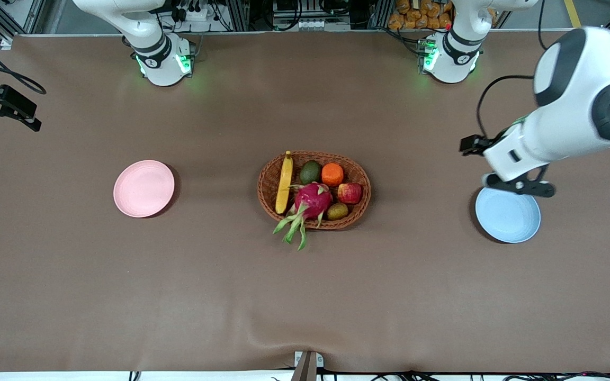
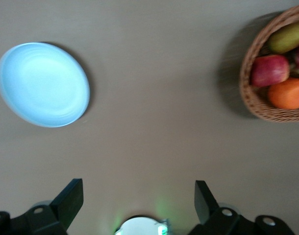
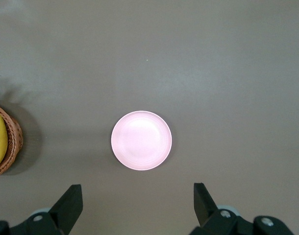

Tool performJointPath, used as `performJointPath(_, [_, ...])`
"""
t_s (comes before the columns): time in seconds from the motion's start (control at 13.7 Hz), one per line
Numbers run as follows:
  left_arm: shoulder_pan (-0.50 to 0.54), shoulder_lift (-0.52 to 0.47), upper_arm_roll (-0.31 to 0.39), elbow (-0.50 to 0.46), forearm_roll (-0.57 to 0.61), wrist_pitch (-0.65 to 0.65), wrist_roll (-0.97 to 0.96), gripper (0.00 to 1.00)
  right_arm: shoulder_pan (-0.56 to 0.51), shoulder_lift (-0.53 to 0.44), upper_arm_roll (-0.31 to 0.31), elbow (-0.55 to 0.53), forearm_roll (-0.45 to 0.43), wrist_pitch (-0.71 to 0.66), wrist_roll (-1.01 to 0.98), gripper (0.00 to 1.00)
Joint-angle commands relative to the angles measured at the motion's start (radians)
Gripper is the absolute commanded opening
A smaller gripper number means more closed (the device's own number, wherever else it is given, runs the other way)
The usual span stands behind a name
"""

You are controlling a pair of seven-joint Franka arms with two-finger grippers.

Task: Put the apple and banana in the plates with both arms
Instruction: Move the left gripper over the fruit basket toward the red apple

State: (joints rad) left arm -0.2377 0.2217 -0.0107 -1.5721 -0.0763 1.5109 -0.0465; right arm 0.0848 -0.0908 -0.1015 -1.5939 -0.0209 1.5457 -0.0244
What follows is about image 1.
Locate red apple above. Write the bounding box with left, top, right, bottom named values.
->
left=337, top=183, right=363, bottom=205

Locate yellow banana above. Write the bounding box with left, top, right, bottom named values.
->
left=275, top=150, right=294, bottom=215

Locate light blue plate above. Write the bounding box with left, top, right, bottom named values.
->
left=475, top=185, right=542, bottom=244

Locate pink plate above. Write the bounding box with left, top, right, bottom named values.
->
left=113, top=160, right=175, bottom=218

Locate orange fruit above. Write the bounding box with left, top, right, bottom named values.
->
left=321, top=163, right=345, bottom=187

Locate bag of orange round items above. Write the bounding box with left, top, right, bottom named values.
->
left=388, top=0, right=454, bottom=30

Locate green avocado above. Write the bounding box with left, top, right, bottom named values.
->
left=299, top=160, right=322, bottom=185

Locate pink dragon fruit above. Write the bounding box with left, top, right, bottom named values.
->
left=273, top=182, right=334, bottom=251

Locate brown table cloth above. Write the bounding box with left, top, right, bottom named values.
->
left=0, top=29, right=610, bottom=374

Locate white power strip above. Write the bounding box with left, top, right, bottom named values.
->
left=159, top=4, right=222, bottom=33

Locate brown wicker basket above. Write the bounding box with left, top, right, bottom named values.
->
left=257, top=151, right=372, bottom=230

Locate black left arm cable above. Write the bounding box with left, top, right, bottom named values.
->
left=476, top=74, right=536, bottom=141

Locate aluminium frame rail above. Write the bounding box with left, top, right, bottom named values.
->
left=0, top=0, right=46, bottom=38

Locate aluminium frame post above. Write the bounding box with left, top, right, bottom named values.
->
left=369, top=0, right=391, bottom=30
left=226, top=0, right=250, bottom=31

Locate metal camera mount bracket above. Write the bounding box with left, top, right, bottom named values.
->
left=293, top=350, right=325, bottom=381

